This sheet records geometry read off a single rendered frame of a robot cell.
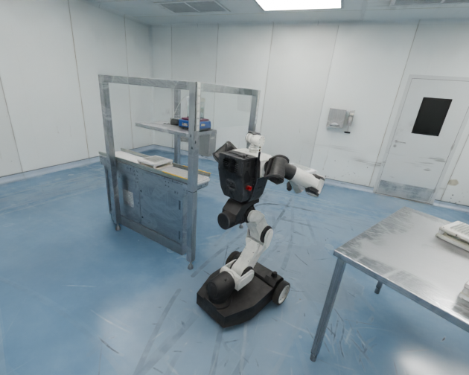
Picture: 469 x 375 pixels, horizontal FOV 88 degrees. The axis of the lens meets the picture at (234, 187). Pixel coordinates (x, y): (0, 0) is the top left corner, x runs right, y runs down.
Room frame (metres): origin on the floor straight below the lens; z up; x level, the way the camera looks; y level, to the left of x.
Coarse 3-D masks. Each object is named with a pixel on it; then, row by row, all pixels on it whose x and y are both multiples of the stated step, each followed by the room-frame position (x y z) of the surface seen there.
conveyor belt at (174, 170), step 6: (120, 156) 2.59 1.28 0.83; (126, 156) 2.61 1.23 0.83; (132, 156) 2.63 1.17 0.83; (138, 156) 2.66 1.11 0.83; (168, 168) 2.32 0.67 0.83; (174, 168) 2.34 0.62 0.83; (174, 174) 2.16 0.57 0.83; (180, 174) 2.18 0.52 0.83; (186, 174) 2.19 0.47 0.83; (198, 174) 2.23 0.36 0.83; (198, 180) 2.06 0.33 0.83; (204, 180) 2.11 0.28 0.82
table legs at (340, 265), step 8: (336, 264) 1.11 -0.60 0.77; (344, 264) 1.10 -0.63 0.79; (336, 272) 1.10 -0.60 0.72; (336, 280) 1.10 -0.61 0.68; (336, 288) 1.09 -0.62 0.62; (376, 288) 1.79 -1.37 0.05; (328, 296) 1.11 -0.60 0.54; (328, 304) 1.10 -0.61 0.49; (328, 312) 1.09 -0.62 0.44; (320, 320) 1.11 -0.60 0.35; (328, 320) 1.11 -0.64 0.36; (320, 328) 1.10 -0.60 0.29; (320, 336) 1.09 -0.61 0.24; (320, 344) 1.10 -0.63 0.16; (312, 352) 1.11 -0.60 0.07; (312, 360) 1.10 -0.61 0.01
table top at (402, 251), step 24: (408, 216) 1.65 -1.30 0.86; (432, 216) 1.69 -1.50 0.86; (360, 240) 1.24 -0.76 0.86; (384, 240) 1.26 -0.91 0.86; (408, 240) 1.29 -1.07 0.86; (432, 240) 1.31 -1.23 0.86; (360, 264) 1.01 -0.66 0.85; (384, 264) 1.03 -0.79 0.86; (408, 264) 1.05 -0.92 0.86; (432, 264) 1.07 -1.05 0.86; (456, 264) 1.09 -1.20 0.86; (408, 288) 0.87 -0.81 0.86; (432, 288) 0.89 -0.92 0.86; (456, 288) 0.90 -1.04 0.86; (456, 312) 0.75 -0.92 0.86
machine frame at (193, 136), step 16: (112, 80) 2.32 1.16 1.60; (128, 80) 2.21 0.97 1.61; (144, 80) 2.11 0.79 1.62; (160, 80) 2.02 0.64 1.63; (176, 80) 1.94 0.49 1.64; (176, 96) 3.24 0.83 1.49; (192, 96) 1.86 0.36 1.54; (176, 112) 3.24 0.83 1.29; (192, 112) 1.86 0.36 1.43; (192, 128) 1.86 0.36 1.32; (112, 144) 2.43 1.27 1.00; (176, 144) 3.24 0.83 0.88; (192, 144) 1.86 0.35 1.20; (112, 160) 2.42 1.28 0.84; (176, 160) 3.24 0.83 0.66; (192, 160) 1.85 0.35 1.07; (112, 176) 2.40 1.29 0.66; (192, 176) 1.85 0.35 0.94; (112, 192) 2.40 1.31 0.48; (192, 192) 1.85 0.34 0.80; (112, 208) 2.41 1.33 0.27; (192, 208) 1.85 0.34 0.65; (192, 224) 1.85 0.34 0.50; (240, 224) 2.72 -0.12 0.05; (192, 240) 1.86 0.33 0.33; (192, 256) 1.86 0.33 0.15
